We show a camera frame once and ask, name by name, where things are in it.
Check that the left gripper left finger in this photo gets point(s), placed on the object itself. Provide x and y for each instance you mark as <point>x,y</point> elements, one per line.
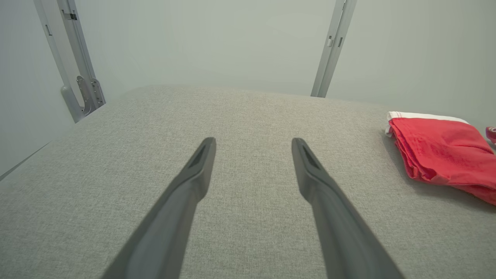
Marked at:
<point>170,224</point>

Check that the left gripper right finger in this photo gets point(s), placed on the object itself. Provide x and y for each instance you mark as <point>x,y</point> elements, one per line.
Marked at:
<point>341,232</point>

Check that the red Bulls jersey white sleeves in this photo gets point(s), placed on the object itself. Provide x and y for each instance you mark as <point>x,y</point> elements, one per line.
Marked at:
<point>441,155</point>

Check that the grey fabric sofa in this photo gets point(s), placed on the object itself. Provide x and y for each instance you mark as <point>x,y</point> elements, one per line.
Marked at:
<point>252,116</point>

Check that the dark metal post bracket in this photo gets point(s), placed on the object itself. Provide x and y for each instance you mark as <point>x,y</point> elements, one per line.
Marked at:
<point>95,93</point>

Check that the plain grey metal post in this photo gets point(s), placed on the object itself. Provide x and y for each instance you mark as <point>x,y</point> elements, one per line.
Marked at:
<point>333,46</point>

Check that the grey post with bracket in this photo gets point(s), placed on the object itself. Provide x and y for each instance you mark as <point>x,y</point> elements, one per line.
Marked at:
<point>79,46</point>

